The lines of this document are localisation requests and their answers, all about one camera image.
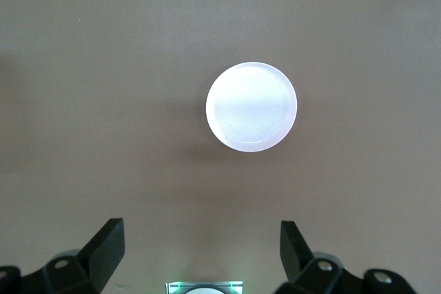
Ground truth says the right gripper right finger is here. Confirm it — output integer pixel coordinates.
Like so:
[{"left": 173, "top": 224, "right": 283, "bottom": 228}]
[{"left": 275, "top": 220, "right": 420, "bottom": 294}]

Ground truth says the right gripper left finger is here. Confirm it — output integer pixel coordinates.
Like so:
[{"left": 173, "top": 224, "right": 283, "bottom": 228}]
[{"left": 0, "top": 218, "right": 125, "bottom": 294}]

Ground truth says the pink round plate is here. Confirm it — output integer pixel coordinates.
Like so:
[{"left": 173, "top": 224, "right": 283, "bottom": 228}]
[{"left": 205, "top": 61, "right": 298, "bottom": 153}]

